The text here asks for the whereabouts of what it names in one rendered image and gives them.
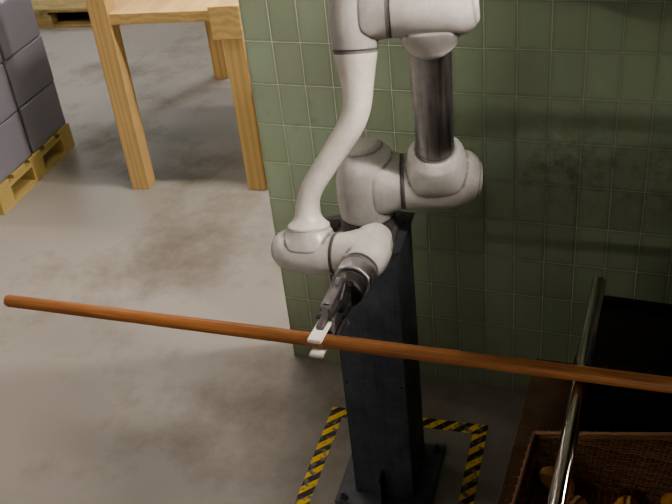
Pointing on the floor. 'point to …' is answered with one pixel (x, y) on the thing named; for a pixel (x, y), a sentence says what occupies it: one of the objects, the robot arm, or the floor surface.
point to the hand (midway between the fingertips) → (320, 339)
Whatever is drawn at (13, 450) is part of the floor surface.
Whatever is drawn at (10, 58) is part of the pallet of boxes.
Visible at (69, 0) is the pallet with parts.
